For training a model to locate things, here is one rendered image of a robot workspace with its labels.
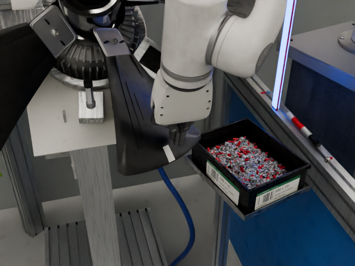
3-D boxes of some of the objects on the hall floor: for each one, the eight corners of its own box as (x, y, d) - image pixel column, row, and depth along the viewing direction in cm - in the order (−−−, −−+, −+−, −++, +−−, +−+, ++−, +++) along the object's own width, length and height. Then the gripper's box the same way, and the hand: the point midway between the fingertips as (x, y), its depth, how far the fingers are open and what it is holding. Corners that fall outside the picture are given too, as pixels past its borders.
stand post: (101, 306, 158) (63, 95, 106) (124, 301, 160) (99, 90, 108) (102, 317, 154) (64, 103, 102) (126, 311, 156) (101, 98, 104)
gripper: (145, 91, 63) (142, 161, 77) (237, 79, 66) (218, 148, 81) (135, 58, 67) (134, 130, 82) (223, 48, 71) (207, 119, 85)
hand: (177, 132), depth 80 cm, fingers closed
